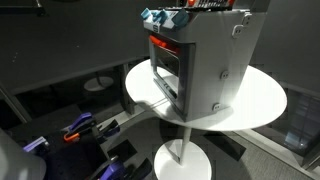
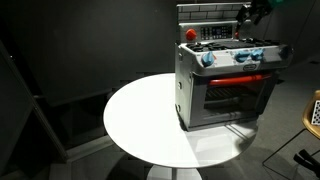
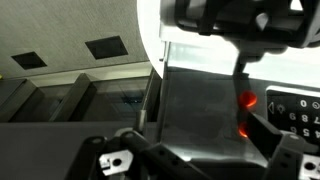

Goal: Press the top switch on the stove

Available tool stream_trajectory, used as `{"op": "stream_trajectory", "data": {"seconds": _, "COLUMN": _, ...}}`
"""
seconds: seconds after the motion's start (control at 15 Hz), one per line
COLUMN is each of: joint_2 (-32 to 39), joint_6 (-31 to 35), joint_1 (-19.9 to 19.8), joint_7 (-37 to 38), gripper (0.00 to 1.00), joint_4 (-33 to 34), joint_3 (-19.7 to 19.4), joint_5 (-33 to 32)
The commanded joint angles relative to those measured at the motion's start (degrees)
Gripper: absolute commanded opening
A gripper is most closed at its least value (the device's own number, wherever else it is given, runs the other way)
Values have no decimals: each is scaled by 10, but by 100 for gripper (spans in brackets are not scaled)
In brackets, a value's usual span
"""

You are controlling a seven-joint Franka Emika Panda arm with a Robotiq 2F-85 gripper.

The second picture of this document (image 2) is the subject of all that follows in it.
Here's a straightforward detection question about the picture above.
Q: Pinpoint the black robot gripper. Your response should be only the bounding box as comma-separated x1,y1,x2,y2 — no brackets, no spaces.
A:
236,0,275,26

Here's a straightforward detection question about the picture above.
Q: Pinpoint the blue stove knob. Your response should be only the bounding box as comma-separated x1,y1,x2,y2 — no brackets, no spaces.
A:
234,50,252,64
250,48,265,62
200,50,217,68

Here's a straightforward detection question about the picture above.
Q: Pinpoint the gray toy stove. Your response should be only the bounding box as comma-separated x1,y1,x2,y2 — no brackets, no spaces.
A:
174,2,295,132

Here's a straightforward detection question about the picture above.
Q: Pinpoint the gray oven door with window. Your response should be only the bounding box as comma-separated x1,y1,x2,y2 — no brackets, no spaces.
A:
188,71,278,130

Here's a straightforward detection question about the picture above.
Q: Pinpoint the black spring clamp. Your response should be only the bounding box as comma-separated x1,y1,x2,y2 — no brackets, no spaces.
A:
292,148,320,175

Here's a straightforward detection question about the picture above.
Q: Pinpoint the red oven door handle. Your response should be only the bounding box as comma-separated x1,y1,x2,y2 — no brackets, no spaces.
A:
207,73,273,88

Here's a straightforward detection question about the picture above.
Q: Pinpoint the tan chair with wire legs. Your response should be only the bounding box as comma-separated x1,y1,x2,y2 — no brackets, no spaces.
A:
261,89,320,180

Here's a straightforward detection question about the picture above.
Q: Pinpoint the round white pedestal table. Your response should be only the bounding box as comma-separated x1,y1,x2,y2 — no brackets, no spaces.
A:
102,72,260,180

